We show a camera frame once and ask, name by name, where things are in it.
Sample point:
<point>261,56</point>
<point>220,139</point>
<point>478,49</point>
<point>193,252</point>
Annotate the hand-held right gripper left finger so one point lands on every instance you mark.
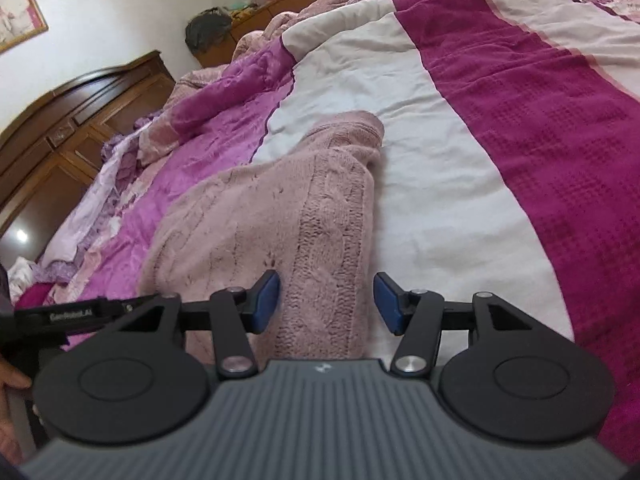
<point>267,302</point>

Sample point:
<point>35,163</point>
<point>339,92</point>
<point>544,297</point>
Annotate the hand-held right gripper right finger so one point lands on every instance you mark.
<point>387,305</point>

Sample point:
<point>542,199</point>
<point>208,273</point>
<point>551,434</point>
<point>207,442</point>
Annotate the pink knit cardigan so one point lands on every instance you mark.
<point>250,210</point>

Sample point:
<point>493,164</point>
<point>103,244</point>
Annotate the person's left hand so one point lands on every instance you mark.
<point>15,380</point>

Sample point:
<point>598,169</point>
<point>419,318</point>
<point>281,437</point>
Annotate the lilac floral sheet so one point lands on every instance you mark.
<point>95,200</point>

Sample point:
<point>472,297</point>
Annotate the dark wooden headboard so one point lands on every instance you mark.
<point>75,125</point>

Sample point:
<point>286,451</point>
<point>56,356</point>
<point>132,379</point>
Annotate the magenta and white striped blanket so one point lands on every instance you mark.
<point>525,110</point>

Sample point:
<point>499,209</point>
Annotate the black bag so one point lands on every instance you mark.
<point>207,30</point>

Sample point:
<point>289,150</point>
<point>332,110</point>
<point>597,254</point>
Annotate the wooden side cabinet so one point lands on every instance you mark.
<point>280,5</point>

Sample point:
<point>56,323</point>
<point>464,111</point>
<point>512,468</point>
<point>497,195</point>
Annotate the pink framed wall picture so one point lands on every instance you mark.
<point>20,10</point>

